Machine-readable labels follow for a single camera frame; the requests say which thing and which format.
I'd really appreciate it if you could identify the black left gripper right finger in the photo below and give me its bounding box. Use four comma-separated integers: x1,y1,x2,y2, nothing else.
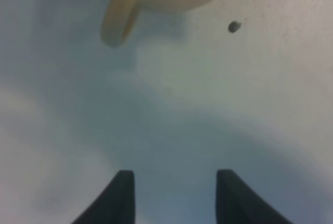
215,170,290,224

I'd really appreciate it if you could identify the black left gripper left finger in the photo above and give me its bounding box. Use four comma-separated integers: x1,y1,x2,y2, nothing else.
73,170,136,224

